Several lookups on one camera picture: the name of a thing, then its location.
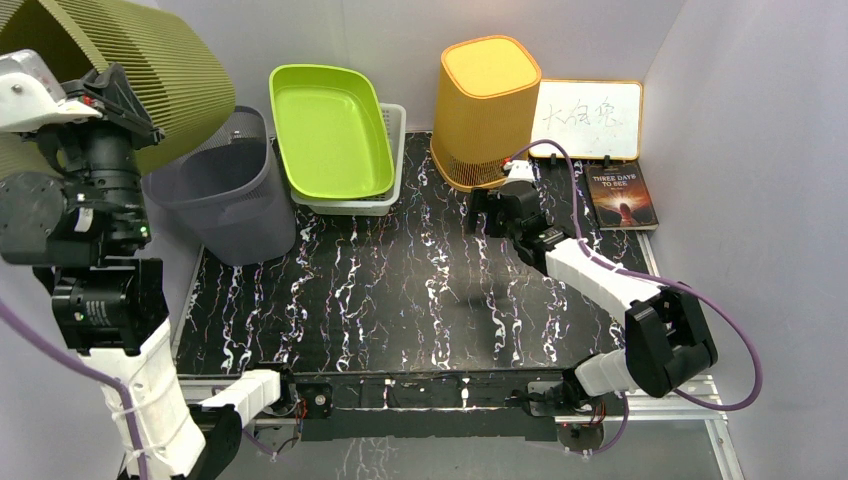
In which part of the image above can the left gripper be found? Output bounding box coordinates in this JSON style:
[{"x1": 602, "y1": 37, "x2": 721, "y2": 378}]
[{"x1": 39, "y1": 60, "x2": 164, "y2": 247}]

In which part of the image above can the orange mesh basket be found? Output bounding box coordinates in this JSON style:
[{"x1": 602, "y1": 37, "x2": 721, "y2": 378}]
[{"x1": 430, "y1": 35, "x2": 542, "y2": 192}]

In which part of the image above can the olive green mesh basket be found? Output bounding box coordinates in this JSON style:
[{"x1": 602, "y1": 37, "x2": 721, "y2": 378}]
[{"x1": 1, "y1": 0, "x2": 236, "y2": 174}]

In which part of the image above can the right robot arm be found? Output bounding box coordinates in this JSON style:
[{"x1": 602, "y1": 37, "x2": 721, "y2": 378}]
[{"x1": 467, "y1": 181, "x2": 718, "y2": 414}]

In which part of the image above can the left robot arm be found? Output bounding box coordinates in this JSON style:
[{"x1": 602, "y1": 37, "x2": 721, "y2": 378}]
[{"x1": 1, "y1": 50, "x2": 299, "y2": 479}]

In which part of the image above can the white perforated plastic basket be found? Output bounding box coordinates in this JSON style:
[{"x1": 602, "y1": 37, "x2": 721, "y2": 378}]
[{"x1": 290, "y1": 103, "x2": 406, "y2": 217}]

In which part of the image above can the grey mesh basket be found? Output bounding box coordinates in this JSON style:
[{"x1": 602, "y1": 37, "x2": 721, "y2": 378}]
[{"x1": 142, "y1": 106, "x2": 297, "y2": 266}]

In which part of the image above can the dark paperback book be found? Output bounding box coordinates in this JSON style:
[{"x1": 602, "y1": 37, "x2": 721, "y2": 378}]
[{"x1": 584, "y1": 160, "x2": 659, "y2": 231}]

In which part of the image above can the lime green plastic tray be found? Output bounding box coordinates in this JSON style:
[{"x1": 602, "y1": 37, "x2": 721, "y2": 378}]
[{"x1": 268, "y1": 64, "x2": 396, "y2": 201}]

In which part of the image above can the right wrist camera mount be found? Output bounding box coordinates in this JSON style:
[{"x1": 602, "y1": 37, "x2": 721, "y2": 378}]
[{"x1": 502, "y1": 160, "x2": 536, "y2": 186}]

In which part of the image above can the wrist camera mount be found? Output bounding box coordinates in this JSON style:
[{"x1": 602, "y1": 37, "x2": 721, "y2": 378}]
[
  {"x1": 1, "y1": 49, "x2": 103, "y2": 134},
  {"x1": 502, "y1": 160, "x2": 536, "y2": 186}
]

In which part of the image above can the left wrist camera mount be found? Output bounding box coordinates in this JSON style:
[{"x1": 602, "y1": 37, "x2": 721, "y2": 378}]
[{"x1": 1, "y1": 49, "x2": 103, "y2": 134}]

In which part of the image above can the small whiteboard with yellow frame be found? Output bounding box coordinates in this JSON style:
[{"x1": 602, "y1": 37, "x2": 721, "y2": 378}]
[{"x1": 531, "y1": 80, "x2": 644, "y2": 161}]

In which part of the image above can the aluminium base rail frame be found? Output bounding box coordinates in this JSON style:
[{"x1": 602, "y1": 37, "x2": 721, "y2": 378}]
[{"x1": 168, "y1": 231, "x2": 747, "y2": 480}]

